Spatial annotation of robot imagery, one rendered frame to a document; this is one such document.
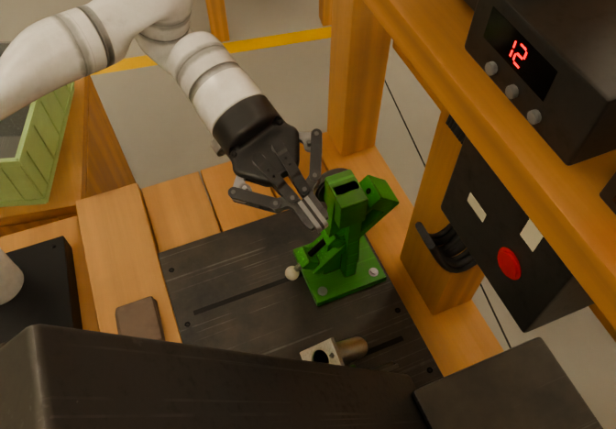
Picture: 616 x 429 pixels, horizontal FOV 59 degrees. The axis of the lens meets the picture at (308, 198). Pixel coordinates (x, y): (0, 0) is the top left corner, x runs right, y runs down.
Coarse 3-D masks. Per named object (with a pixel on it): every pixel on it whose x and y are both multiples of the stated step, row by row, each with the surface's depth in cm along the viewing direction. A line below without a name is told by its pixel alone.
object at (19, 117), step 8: (0, 48) 130; (0, 56) 131; (16, 112) 134; (24, 112) 134; (8, 120) 135; (16, 120) 136; (24, 120) 136; (0, 128) 137; (8, 128) 137; (16, 128) 137; (0, 136) 138; (8, 136) 138
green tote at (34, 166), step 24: (48, 96) 138; (72, 96) 154; (48, 120) 137; (24, 144) 122; (48, 144) 136; (0, 168) 120; (24, 168) 122; (48, 168) 135; (0, 192) 128; (24, 192) 129; (48, 192) 133
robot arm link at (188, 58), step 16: (192, 32) 62; (208, 32) 63; (144, 48) 66; (160, 48) 66; (176, 48) 61; (192, 48) 60; (208, 48) 61; (224, 48) 62; (160, 64) 65; (176, 64) 61; (192, 64) 60; (208, 64) 60; (176, 80) 63; (192, 80) 60
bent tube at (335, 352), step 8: (320, 344) 69; (328, 344) 68; (336, 344) 72; (344, 344) 72; (352, 344) 73; (360, 344) 75; (304, 352) 70; (312, 352) 70; (320, 352) 71; (328, 352) 68; (336, 352) 68; (344, 352) 71; (352, 352) 73; (360, 352) 74; (312, 360) 70; (320, 360) 71; (328, 360) 72; (336, 360) 68; (344, 360) 71; (352, 360) 73
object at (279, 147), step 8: (272, 144) 59; (280, 144) 59; (280, 152) 59; (288, 152) 59; (280, 160) 59; (288, 160) 59; (288, 168) 59; (296, 168) 58; (288, 176) 61; (296, 176) 59; (296, 184) 59; (304, 184) 59; (304, 192) 58
